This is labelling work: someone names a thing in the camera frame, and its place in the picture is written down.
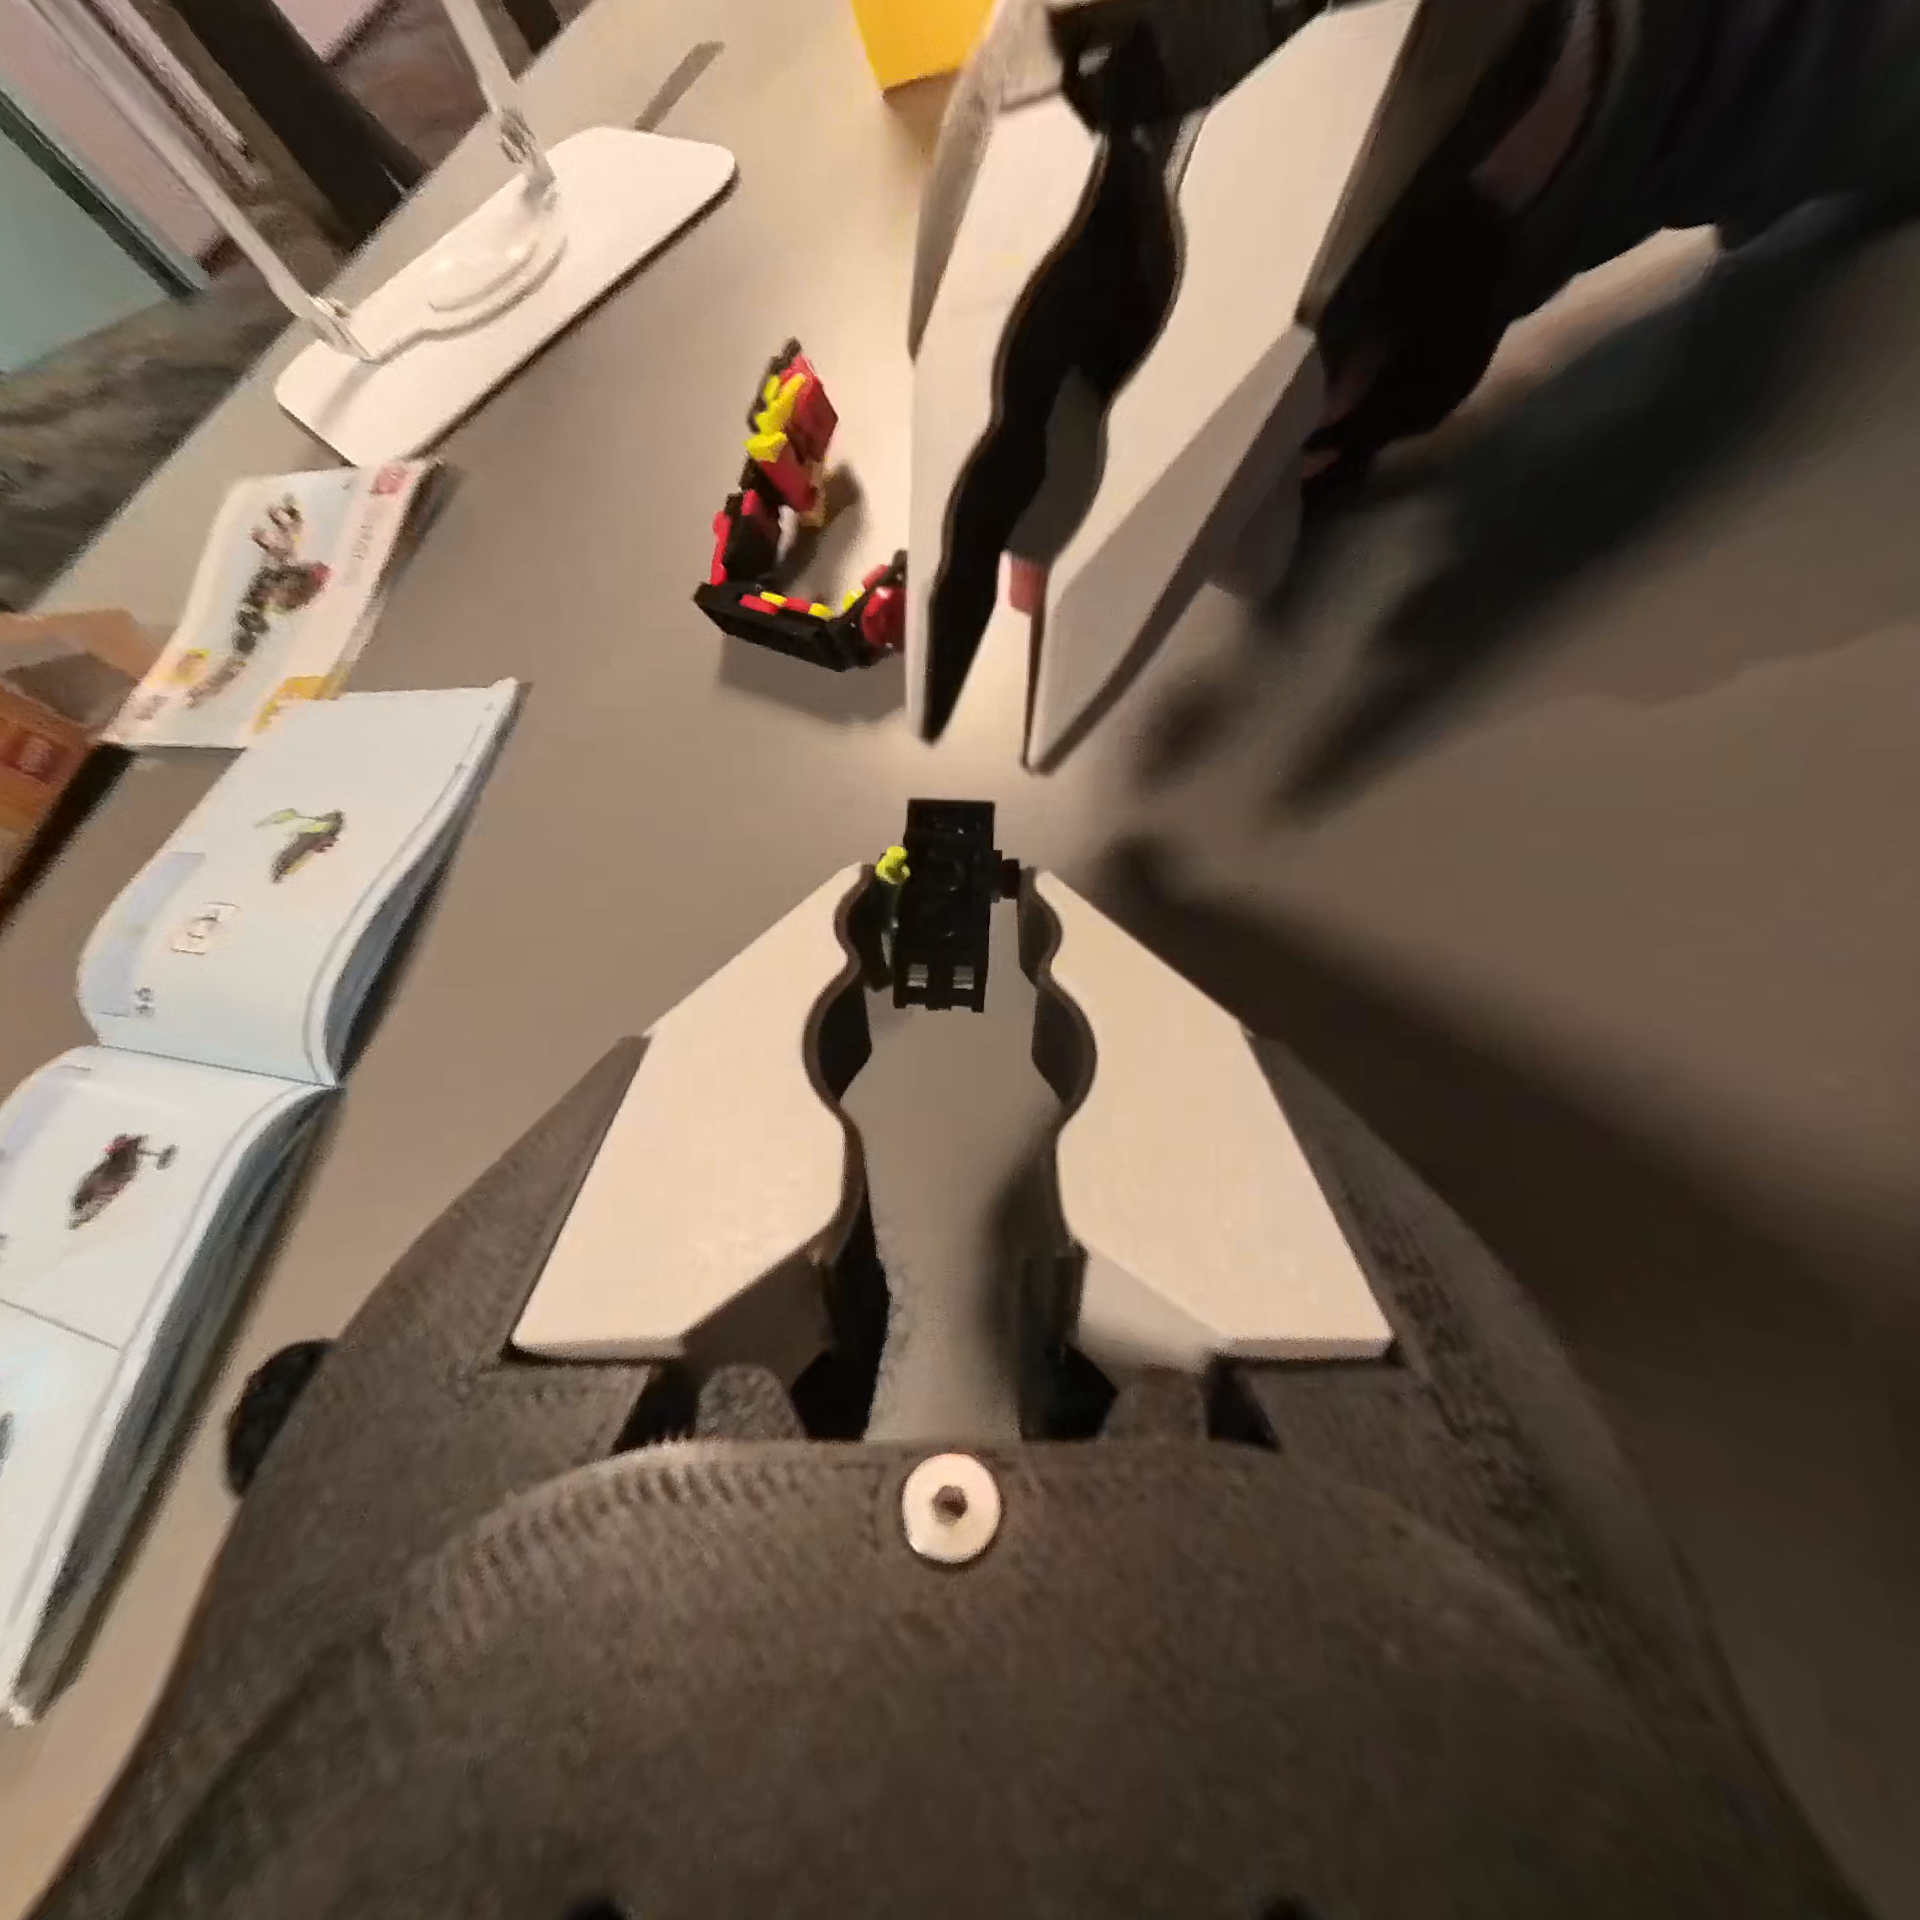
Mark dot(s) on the yellow plastic bin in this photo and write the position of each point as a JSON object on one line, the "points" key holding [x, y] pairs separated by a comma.
{"points": [[922, 37]]}

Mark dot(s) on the thin metal lamp rod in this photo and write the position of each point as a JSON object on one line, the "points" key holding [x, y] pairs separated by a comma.
{"points": [[225, 196], [504, 107]]}

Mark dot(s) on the black brick with red pins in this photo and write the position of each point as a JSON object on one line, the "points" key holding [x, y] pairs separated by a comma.
{"points": [[945, 915]]}

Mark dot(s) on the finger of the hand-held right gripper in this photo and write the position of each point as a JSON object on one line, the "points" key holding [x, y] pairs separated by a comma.
{"points": [[1244, 301], [974, 301]]}

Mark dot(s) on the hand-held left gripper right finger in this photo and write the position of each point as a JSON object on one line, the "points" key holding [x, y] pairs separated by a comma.
{"points": [[1214, 1200]]}

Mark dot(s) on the dragon cover instruction booklet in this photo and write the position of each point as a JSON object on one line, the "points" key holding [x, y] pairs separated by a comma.
{"points": [[270, 599]]}

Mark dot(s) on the red black yellow brick model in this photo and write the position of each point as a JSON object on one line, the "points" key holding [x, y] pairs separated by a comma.
{"points": [[787, 495]]}

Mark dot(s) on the cardboard toy brick box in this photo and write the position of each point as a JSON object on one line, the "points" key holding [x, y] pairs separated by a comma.
{"points": [[60, 735]]}

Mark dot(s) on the white lamp base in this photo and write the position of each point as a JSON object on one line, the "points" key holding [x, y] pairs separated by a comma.
{"points": [[510, 284]]}

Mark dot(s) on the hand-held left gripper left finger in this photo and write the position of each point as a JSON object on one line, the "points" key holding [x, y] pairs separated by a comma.
{"points": [[705, 1200]]}

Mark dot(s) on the open pale blue instruction booklet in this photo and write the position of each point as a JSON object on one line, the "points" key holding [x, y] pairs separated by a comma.
{"points": [[254, 975]]}

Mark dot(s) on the person's right hand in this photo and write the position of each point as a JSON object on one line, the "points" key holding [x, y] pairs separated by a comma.
{"points": [[1546, 120]]}

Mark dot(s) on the black round brick plate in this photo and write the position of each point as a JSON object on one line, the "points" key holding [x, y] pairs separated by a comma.
{"points": [[270, 1412]]}

